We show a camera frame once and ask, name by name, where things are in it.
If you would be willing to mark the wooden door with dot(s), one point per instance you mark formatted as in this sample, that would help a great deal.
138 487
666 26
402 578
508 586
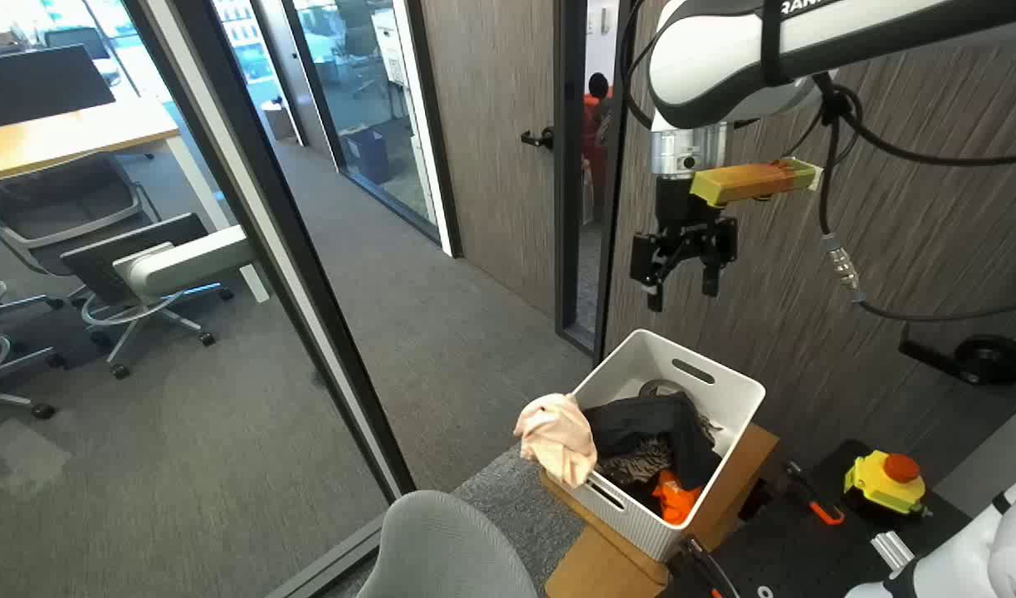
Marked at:
491 145

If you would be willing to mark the brown patterned garment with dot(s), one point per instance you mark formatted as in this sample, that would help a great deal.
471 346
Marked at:
641 461

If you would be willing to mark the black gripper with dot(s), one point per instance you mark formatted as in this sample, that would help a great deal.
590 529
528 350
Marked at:
686 233

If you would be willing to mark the white plastic basket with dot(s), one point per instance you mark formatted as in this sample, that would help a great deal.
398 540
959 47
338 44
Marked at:
708 384

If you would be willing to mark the orange garment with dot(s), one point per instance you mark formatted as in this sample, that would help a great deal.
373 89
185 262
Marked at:
676 499

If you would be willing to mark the grey mesh office chair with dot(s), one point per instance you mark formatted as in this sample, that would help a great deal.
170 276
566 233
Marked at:
60 212

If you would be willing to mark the black garment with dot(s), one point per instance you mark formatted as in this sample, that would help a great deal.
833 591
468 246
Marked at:
652 427

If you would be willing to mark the black door knob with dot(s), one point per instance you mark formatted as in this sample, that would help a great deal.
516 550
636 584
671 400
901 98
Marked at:
538 138

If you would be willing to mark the black backed office chair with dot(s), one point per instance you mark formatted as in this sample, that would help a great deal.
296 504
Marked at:
132 266

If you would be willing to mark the yellow orange wrist camera mount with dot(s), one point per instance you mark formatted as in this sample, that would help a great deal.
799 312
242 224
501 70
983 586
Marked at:
746 181

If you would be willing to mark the peach shirt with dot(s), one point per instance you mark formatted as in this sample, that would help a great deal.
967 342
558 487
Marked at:
558 436

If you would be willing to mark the grey chair back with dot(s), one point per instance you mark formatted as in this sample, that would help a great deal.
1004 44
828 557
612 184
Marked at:
446 550

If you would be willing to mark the wooden top desk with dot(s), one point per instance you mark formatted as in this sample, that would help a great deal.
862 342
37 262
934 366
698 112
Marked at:
63 138

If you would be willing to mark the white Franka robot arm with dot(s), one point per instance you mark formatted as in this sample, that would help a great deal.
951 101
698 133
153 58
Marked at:
708 55

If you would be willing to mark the black waste bin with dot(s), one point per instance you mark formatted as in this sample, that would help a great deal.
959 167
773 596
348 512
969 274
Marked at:
367 155

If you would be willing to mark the black table mat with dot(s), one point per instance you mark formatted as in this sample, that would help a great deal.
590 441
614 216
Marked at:
794 559

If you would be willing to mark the black orange tool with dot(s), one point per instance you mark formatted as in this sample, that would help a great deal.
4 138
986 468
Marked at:
701 570

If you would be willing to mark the black computer monitor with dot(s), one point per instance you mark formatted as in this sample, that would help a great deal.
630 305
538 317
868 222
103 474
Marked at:
37 83

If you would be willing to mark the person in orange clothes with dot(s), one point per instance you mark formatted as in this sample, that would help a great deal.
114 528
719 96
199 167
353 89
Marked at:
594 145

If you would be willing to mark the black glass partition frame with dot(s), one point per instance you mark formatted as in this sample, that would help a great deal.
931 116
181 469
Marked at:
278 233

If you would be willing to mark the yellow emergency stop button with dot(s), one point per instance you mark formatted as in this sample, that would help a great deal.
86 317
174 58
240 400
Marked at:
887 484

